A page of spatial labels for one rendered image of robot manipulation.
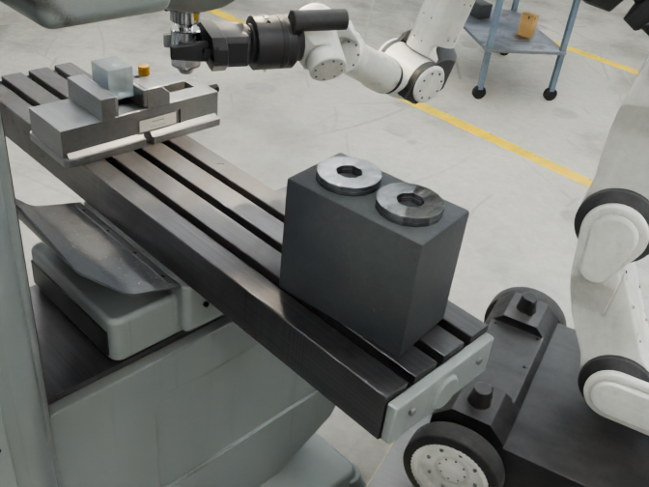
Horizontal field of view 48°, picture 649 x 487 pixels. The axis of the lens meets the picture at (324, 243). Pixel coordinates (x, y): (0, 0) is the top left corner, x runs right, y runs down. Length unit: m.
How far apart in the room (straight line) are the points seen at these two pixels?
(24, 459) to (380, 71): 0.88
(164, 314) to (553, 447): 0.80
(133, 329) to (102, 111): 0.41
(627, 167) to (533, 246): 1.90
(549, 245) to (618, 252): 1.91
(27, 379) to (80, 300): 0.22
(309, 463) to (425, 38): 1.04
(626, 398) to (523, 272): 1.58
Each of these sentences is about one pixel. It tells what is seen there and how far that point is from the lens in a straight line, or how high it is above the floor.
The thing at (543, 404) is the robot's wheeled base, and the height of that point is 0.57.
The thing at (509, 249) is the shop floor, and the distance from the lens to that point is 3.16.
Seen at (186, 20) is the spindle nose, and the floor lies 1.29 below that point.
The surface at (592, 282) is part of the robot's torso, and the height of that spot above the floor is 0.92.
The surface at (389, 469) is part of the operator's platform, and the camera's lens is 1.65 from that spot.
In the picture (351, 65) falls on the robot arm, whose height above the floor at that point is 1.19.
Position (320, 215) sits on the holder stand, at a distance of 0.98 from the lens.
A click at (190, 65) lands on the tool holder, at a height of 1.22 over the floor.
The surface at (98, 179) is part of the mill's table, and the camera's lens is 1.38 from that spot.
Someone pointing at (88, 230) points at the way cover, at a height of 0.92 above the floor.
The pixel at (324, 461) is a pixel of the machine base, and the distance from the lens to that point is 1.90.
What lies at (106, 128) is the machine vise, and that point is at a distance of 1.43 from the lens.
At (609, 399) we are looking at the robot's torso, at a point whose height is 0.68.
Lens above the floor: 1.66
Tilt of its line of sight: 34 degrees down
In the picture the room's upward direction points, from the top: 7 degrees clockwise
